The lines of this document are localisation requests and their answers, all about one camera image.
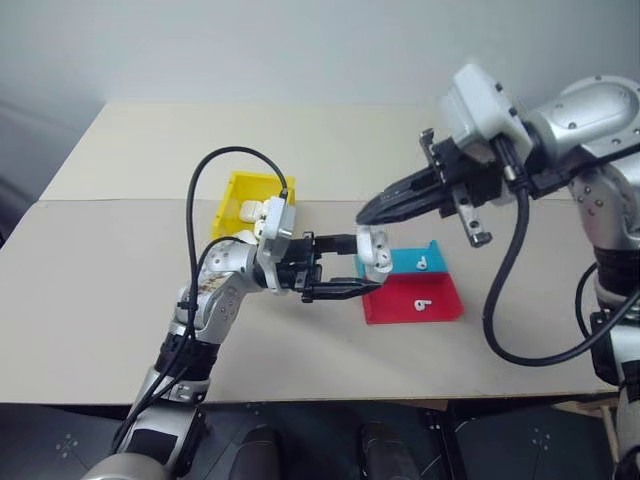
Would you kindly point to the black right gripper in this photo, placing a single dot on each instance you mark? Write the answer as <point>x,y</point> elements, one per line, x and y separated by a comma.
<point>470,175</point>

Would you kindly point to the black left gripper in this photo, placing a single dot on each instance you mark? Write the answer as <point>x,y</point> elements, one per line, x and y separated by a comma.
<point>295,257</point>

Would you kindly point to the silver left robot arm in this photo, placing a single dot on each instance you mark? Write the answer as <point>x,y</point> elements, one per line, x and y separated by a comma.
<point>220,300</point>

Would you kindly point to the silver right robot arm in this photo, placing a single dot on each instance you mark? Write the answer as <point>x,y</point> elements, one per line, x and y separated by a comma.
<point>600,110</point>

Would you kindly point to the yellow plastic bin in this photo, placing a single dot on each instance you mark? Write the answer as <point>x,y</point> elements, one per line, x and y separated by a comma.
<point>245,185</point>

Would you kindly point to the teal brick-pattern tray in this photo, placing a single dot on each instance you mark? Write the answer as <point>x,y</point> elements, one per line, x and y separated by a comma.
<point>405,260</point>

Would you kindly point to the red brick-pattern tray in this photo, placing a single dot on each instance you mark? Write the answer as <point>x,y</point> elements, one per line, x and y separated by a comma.
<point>390,305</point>

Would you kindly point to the white earbud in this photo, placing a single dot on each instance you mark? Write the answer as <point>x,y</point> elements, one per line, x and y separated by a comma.
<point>423,304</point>
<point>421,262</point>

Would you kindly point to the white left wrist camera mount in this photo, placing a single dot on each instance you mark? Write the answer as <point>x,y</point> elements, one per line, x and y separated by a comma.
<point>277,225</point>

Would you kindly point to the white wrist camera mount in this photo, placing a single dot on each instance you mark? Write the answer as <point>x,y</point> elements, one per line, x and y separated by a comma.
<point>277,225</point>
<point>480,105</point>

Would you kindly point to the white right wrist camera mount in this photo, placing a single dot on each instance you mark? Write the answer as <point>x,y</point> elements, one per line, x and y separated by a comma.
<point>480,105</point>

